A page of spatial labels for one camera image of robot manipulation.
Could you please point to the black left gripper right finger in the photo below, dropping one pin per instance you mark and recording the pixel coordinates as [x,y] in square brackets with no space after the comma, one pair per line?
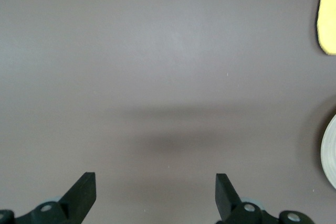
[225,197]

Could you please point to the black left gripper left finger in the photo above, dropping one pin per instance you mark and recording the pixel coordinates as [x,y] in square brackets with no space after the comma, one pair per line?
[78,195]

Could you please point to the round wooden plate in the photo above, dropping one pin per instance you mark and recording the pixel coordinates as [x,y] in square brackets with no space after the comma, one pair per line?
[330,150]

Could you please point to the brown table cloth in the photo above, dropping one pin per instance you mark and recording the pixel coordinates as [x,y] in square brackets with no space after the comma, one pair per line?
[157,64]

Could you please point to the yellow quilted oven mitt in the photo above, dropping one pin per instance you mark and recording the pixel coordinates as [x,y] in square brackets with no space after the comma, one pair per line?
[328,14]

